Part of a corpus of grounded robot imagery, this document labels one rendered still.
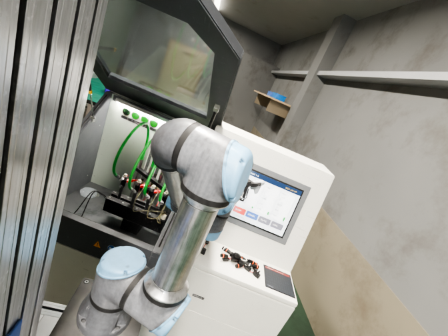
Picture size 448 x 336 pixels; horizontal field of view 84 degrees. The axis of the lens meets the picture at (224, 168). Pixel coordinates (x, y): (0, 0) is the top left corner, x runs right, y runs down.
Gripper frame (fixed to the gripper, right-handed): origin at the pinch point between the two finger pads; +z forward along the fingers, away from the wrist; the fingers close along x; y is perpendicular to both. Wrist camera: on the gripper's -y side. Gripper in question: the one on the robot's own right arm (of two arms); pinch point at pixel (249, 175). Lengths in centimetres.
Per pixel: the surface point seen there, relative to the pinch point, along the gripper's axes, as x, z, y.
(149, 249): -32, -15, 47
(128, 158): -83, 25, 25
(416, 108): 93, 161, -61
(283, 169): 11.3, 30.5, -0.4
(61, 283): -71, -26, 81
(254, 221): 6.5, 22.0, 30.1
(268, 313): 29, 3, 64
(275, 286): 28, 8, 52
